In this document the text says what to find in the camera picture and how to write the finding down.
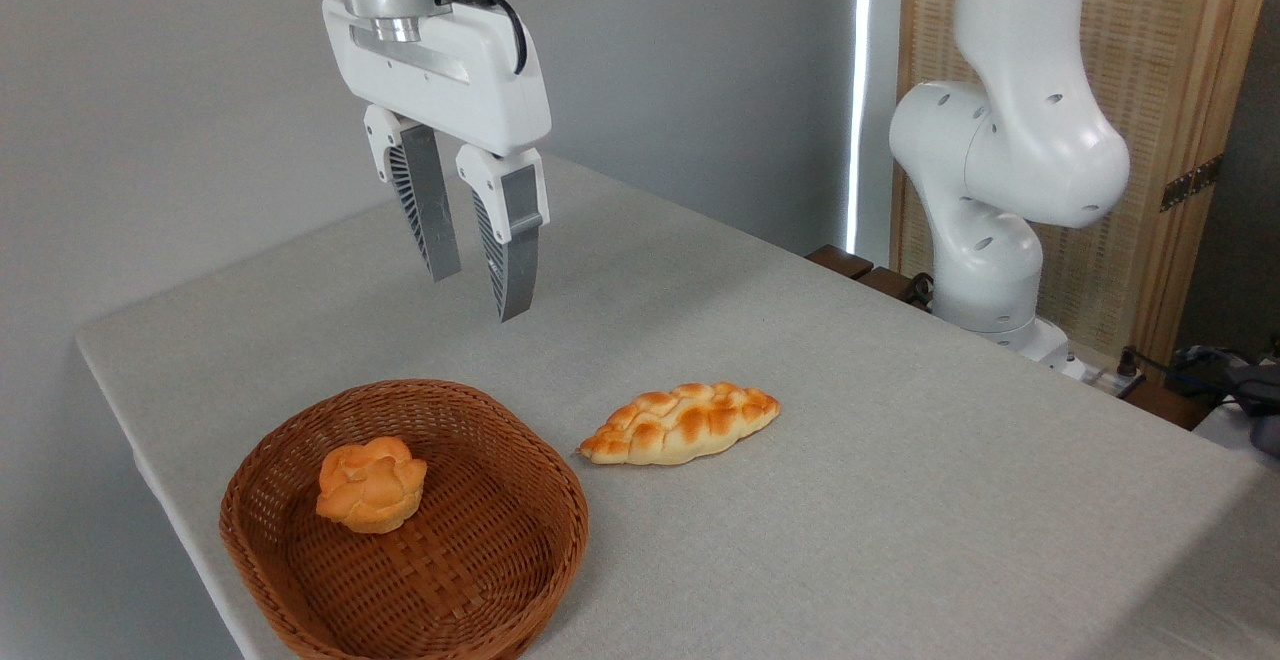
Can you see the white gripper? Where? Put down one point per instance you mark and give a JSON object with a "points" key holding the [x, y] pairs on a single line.
{"points": [[450, 80]]}

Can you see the brown wicker basket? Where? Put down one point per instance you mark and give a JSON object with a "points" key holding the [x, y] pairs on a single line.
{"points": [[470, 560]]}

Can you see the round flower-shaped bread bun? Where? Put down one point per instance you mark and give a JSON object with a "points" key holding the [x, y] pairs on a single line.
{"points": [[370, 488]]}

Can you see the long braided bread loaf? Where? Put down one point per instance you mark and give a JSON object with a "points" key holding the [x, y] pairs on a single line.
{"points": [[680, 425]]}

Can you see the white power strip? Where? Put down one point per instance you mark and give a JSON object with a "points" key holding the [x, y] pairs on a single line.
{"points": [[1095, 375]]}

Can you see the brown wooden board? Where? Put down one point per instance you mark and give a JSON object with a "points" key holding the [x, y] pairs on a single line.
{"points": [[1165, 405]]}

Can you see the dark brown wooden block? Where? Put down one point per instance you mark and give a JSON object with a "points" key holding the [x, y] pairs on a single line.
{"points": [[840, 261], [885, 283]]}

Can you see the wooden folding screen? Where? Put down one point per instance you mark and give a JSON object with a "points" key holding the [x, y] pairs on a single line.
{"points": [[1175, 50]]}

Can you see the dark metal screen hinge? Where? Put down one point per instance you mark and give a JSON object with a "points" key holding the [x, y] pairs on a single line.
{"points": [[1190, 183]]}

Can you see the dark grey bag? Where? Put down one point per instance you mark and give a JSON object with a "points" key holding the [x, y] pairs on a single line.
{"points": [[1262, 405]]}

